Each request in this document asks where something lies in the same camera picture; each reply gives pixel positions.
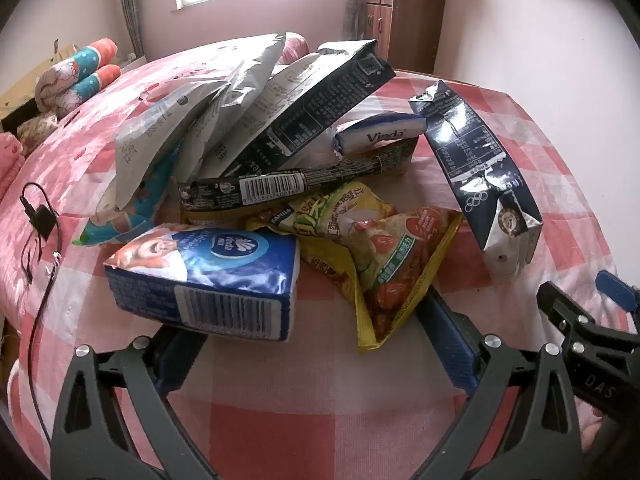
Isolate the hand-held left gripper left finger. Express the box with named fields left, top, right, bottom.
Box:
left=50, top=329, right=231, bottom=480

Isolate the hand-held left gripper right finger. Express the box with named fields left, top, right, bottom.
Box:
left=400, top=290, right=583, bottom=480

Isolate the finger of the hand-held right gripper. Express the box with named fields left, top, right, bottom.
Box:
left=536, top=282, right=640, bottom=356
left=595, top=270, right=640, bottom=313

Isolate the yellow red snack packet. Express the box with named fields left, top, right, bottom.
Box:
left=300, top=207, right=463, bottom=353

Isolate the gold and black packet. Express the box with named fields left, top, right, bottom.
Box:
left=177, top=137, right=418, bottom=226

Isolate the grey wipes packet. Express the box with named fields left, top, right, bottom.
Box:
left=114, top=82, right=223, bottom=211

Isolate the teal cartoon packet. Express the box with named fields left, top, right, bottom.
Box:
left=72, top=160, right=176, bottom=247

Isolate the dark blue milk carton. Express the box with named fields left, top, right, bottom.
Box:
left=407, top=80, right=544, bottom=277

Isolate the green yellow snack packet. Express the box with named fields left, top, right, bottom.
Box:
left=247, top=180, right=388, bottom=241

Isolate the black charger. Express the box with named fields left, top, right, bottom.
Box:
left=20, top=182, right=57, bottom=241

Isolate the small white blue tissue pack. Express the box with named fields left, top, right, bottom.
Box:
left=334, top=112, right=426, bottom=161

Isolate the white packet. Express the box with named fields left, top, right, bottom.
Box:
left=220, top=32, right=287, bottom=126
left=172, top=87, right=251, bottom=183
left=200, top=52, right=331, bottom=178

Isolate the pink pillow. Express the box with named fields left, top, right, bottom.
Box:
left=0, top=132, right=23, bottom=198

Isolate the brown plush toy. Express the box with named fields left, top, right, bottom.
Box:
left=17, top=112, right=58, bottom=153

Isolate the black and white pouch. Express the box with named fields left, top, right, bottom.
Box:
left=227, top=40, right=396, bottom=176

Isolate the rolled cartoon quilt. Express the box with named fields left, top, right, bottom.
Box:
left=35, top=37, right=121, bottom=118

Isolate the brown wooden cabinet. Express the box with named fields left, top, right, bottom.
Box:
left=362, top=0, right=448, bottom=75

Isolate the grey curtain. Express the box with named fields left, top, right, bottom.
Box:
left=342, top=0, right=366, bottom=41
left=114, top=0, right=148, bottom=58

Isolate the black charger cable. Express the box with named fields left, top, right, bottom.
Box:
left=20, top=182, right=63, bottom=423

